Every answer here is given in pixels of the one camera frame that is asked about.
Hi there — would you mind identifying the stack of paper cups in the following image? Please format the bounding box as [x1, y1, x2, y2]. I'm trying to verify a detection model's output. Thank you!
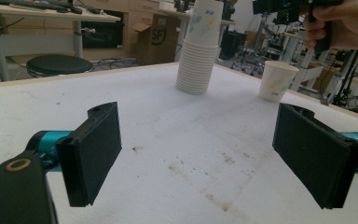
[175, 0, 225, 96]

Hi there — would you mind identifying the black round stool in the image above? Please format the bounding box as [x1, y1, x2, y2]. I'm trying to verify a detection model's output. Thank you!
[26, 54, 94, 78]

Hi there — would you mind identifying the white table mat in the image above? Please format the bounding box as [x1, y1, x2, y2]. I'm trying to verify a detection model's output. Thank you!
[0, 63, 358, 224]

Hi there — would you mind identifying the black metal frame post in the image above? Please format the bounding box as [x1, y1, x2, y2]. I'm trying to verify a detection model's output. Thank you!
[332, 49, 358, 105]

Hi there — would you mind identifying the floral paper cup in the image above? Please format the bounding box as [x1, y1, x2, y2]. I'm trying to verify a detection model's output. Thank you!
[258, 60, 300, 103]

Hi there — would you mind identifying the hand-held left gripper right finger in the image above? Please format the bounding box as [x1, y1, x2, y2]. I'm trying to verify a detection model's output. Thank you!
[272, 102, 358, 210]

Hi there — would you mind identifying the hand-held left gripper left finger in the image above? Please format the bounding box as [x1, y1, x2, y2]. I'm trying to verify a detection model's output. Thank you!
[26, 101, 123, 208]

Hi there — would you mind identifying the brown cardboard box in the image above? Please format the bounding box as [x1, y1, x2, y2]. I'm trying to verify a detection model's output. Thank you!
[132, 13, 181, 65]

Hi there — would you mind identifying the white-legged desk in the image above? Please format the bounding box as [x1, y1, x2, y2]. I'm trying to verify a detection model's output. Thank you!
[0, 1, 121, 82]

